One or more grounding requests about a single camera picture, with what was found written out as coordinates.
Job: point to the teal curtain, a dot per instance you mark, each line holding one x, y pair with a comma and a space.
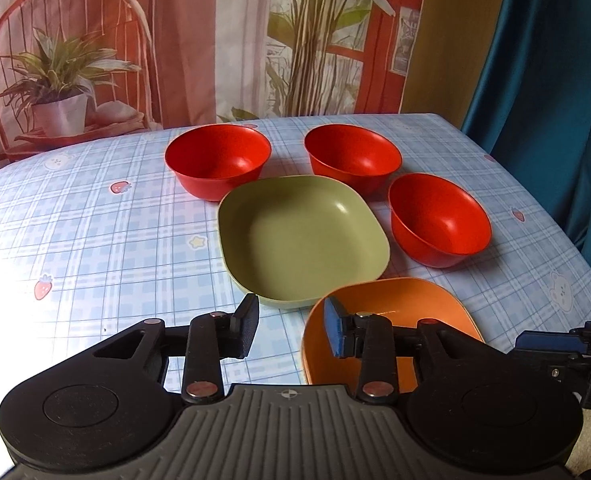
532, 108

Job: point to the blue plaid tablecloth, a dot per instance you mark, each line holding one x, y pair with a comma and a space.
99, 236

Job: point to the orange square plate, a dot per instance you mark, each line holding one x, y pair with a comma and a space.
404, 301

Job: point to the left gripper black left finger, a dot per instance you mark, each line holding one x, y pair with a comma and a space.
206, 341

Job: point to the red bowl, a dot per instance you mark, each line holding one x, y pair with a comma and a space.
211, 160
354, 155
436, 222

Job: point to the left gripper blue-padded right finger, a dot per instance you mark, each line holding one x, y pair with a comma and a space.
376, 342

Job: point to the printed room scene backdrop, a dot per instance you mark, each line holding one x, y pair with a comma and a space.
79, 70

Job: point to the green square plate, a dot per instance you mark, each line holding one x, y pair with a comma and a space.
292, 240

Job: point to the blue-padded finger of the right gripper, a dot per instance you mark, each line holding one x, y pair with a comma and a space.
542, 349

